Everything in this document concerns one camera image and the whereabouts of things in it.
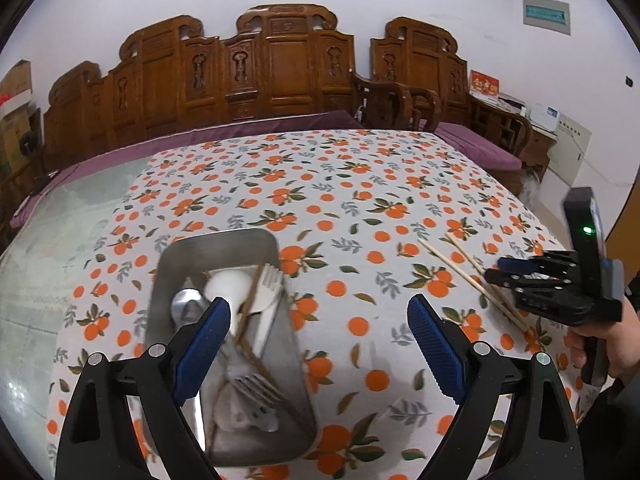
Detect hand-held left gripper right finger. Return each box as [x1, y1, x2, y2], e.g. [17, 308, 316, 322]
[406, 294, 586, 480]

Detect wooden side table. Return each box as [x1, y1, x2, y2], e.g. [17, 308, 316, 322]
[469, 92, 557, 173]

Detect carved wooden armchair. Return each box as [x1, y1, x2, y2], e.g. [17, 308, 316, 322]
[355, 16, 535, 163]

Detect grey electric panel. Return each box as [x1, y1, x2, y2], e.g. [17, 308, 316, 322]
[522, 0, 572, 37]

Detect white box appliance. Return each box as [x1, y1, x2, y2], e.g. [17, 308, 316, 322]
[529, 103, 564, 134]

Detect oval metal spoon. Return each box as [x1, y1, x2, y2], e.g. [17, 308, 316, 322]
[170, 287, 211, 333]

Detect large cardboard box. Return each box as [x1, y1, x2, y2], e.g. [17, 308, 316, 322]
[0, 105, 41, 171]

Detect orange print tablecloth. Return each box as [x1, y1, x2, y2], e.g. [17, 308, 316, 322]
[45, 129, 603, 480]

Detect small cardboard box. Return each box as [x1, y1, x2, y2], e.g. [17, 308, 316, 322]
[0, 59, 33, 98]

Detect short purple seat cushion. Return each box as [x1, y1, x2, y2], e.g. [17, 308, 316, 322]
[425, 121, 524, 172]

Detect white wall cabinet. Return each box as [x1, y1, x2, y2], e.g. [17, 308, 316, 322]
[546, 112, 594, 187]

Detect stainless steel tray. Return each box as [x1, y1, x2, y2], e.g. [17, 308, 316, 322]
[144, 229, 319, 467]

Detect dark brown chopstick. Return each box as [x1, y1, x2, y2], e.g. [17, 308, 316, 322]
[235, 335, 309, 434]
[231, 262, 267, 347]

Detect clear plastic bag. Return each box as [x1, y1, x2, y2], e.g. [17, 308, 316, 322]
[519, 166, 547, 202]

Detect carved wooden sofa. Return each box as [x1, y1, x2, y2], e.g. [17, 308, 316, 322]
[42, 3, 368, 172]

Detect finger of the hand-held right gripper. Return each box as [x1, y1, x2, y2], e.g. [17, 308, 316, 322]
[484, 269, 594, 327]
[497, 250, 582, 283]

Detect metal fork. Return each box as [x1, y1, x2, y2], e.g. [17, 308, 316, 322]
[220, 330, 284, 409]

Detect white plastic spoon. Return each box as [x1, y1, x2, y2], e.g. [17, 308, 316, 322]
[204, 268, 256, 331]

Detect person's right hand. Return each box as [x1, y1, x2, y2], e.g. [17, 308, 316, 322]
[567, 305, 640, 386]

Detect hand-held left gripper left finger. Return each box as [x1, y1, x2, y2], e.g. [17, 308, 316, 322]
[55, 297, 232, 480]

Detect red sign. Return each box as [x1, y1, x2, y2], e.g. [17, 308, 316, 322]
[468, 69, 500, 100]

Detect long purple seat cushion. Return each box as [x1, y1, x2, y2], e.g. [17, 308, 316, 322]
[9, 109, 368, 228]

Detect light bamboo chopstick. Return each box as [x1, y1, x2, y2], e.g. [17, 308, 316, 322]
[417, 238, 531, 334]
[444, 233, 503, 287]

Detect white plastic fork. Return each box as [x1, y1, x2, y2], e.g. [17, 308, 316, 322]
[250, 262, 285, 358]

